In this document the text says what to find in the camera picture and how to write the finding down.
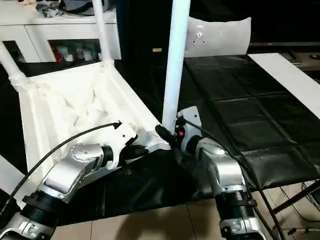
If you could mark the black table mat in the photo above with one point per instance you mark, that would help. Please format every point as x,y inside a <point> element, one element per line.
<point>250,100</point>

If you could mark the black metal table leg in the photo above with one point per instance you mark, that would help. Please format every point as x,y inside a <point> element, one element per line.
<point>297,197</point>

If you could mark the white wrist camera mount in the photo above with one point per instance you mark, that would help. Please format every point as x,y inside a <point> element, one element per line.
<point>191,117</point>
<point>122,137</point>

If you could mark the white plastic table top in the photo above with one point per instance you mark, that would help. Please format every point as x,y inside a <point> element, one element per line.
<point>50,107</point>

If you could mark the chrome metal chair frame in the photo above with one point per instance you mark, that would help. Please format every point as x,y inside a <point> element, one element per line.
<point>305,229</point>

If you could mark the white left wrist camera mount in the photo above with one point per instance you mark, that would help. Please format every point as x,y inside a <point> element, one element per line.
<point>122,137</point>

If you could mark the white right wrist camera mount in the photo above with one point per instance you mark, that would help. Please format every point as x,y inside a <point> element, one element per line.
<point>191,117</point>

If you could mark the black bar with red light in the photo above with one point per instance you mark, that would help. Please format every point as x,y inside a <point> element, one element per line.
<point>287,44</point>

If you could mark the grey cushion with metal fittings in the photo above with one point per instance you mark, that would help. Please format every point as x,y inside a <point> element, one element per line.
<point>225,37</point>

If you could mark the white flat board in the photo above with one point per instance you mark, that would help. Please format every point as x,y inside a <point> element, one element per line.
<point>287,72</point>

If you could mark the black box with gold label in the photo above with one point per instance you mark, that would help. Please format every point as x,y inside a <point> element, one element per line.
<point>142,25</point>

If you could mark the white glass-door cabinet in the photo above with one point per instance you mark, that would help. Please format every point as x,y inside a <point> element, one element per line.
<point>37,32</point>

